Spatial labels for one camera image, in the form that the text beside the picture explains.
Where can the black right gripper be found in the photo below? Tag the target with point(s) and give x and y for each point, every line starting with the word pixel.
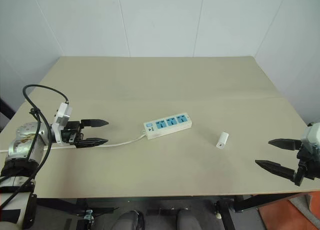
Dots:
pixel 308 166

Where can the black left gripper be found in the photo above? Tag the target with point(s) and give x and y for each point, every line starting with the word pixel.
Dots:
pixel 71 132

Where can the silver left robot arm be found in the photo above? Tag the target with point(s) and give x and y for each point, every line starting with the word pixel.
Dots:
pixel 21 144

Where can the white charger plug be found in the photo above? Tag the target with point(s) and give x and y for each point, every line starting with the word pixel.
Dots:
pixel 222 140

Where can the white power strip blue sockets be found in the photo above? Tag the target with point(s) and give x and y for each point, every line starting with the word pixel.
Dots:
pixel 167 126

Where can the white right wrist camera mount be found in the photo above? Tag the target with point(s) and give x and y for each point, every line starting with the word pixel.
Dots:
pixel 312 137

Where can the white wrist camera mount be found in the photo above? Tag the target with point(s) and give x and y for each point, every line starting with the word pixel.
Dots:
pixel 312 137
pixel 62 114

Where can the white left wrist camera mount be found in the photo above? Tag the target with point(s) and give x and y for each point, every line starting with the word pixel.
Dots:
pixel 62 114

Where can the black table frame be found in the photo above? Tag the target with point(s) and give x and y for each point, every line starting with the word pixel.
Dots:
pixel 232 202

